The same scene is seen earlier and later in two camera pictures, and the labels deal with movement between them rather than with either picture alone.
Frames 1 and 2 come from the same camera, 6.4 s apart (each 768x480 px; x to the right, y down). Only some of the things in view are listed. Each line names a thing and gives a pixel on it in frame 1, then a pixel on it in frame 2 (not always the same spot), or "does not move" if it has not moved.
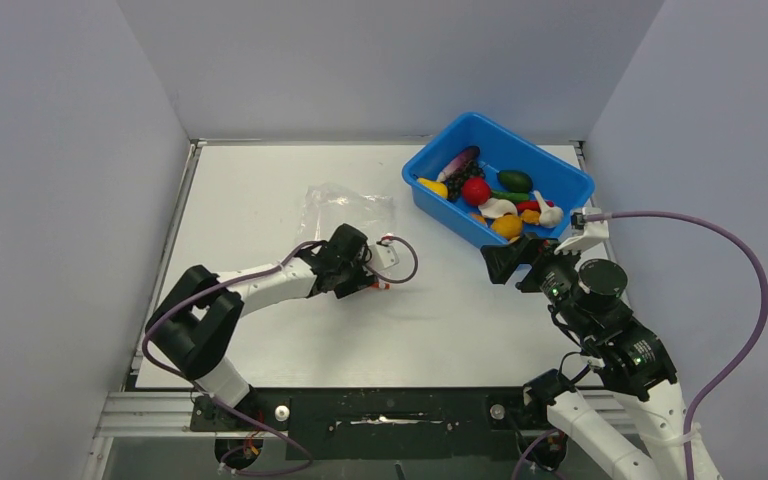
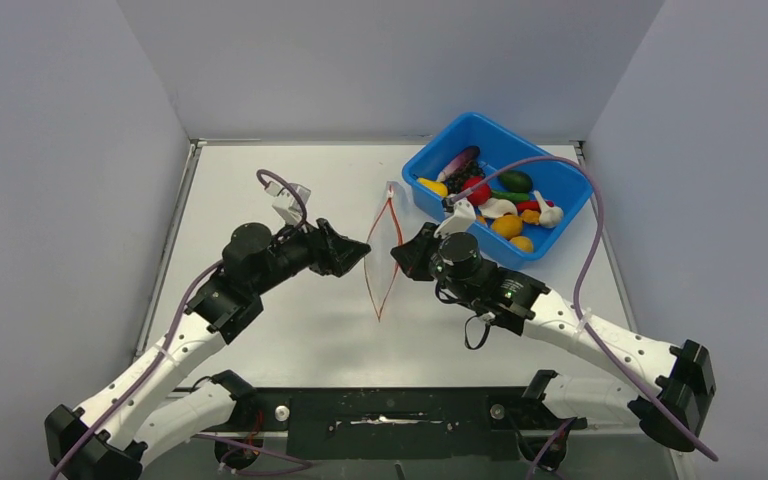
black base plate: [421, 422] does not move
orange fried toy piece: [531, 216] does not move
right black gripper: [530, 248] -> [411, 258]
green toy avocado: [515, 181] does not move
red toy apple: [476, 191] does not move
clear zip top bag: [327, 206] -> [380, 267]
